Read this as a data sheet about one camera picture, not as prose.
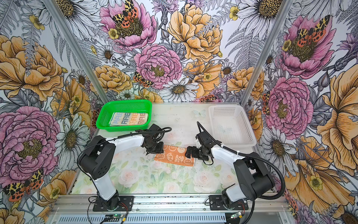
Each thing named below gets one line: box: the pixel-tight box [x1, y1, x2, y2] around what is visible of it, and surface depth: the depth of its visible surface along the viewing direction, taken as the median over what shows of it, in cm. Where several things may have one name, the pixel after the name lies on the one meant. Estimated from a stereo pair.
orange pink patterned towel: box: [154, 144, 195, 167], surface depth 91 cm
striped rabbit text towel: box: [109, 112, 149, 126], surface depth 108 cm
